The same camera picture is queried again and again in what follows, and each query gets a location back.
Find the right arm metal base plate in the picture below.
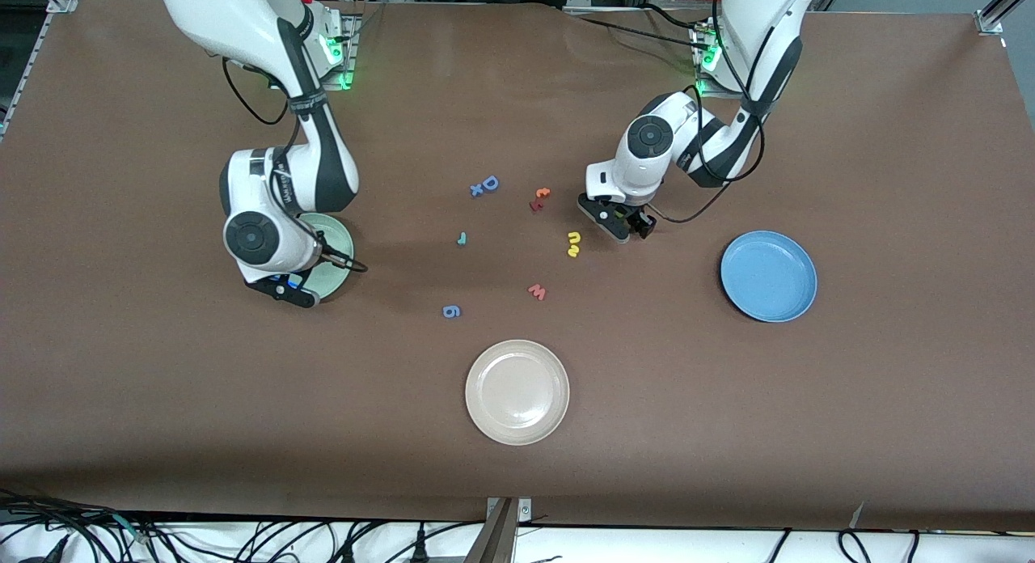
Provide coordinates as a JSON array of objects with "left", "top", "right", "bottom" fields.
[{"left": 307, "top": 13, "right": 361, "bottom": 91}]

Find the thick black cable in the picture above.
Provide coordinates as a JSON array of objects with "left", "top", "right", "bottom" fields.
[{"left": 0, "top": 489, "right": 150, "bottom": 563}]

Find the pale green plate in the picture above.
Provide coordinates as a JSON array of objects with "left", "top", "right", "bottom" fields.
[{"left": 295, "top": 213, "right": 355, "bottom": 302}]

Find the brown table mat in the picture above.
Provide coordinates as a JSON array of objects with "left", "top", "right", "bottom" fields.
[{"left": 0, "top": 0, "right": 1035, "bottom": 533}]

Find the blue plate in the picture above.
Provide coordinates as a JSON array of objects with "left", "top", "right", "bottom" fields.
[{"left": 720, "top": 230, "right": 818, "bottom": 324}]

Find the black cable on mat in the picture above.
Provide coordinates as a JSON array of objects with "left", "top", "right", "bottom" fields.
[{"left": 576, "top": 3, "right": 706, "bottom": 50}]

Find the aluminium profile bar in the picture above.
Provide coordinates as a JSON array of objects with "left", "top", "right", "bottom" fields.
[{"left": 465, "top": 498, "right": 518, "bottom": 563}]

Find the small metal bracket plate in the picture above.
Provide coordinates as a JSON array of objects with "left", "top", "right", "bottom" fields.
[{"left": 485, "top": 497, "right": 533, "bottom": 525}]

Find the beige plate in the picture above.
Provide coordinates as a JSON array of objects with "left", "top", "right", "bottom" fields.
[{"left": 464, "top": 339, "right": 571, "bottom": 447}]

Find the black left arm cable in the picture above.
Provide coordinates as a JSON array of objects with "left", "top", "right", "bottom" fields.
[{"left": 647, "top": 0, "right": 766, "bottom": 224}]

